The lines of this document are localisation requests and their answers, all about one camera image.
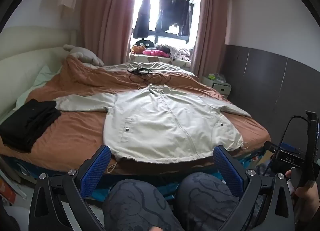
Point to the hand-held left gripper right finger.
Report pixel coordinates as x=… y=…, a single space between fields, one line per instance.
x=228 y=171

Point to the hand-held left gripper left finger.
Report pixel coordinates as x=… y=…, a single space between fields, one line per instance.
x=96 y=171

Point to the cream jacket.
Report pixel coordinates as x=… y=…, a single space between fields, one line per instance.
x=155 y=126

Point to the folded black clothes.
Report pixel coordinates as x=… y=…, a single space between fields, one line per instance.
x=27 y=123

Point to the pile of patterned clothes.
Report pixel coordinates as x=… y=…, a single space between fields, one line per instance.
x=178 y=52

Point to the person's right hand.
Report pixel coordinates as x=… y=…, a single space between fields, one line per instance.
x=308 y=198

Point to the person's knee in grey trousers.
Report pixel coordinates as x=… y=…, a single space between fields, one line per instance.
x=205 y=196

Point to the orange-brown blanket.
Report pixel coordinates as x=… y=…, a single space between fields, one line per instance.
x=75 y=141

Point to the white nightstand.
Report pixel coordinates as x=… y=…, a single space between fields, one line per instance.
x=221 y=88

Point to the orange box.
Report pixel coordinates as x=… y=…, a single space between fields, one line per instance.
x=6 y=189

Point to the green item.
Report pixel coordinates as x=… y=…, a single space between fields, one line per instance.
x=211 y=76

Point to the pale green pillow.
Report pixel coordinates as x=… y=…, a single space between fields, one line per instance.
x=43 y=75

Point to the white plush toy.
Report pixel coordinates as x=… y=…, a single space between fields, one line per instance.
x=85 y=54

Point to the grey quilt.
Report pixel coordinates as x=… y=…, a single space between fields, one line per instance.
x=160 y=67

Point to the cream padded headboard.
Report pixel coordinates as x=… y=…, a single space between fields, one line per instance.
x=25 y=65

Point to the orange plush toy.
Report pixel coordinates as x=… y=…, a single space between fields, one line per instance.
x=137 y=49

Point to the pink plush toy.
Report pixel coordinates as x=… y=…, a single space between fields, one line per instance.
x=155 y=52

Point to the black round-eyed plush toy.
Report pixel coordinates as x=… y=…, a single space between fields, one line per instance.
x=145 y=42

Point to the pink curtain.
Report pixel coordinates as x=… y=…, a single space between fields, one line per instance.
x=210 y=28
x=107 y=15

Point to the hanging long dark coat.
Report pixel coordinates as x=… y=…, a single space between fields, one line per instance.
x=142 y=18

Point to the hanging dark garment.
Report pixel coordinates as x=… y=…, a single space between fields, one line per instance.
x=165 y=10
x=183 y=15

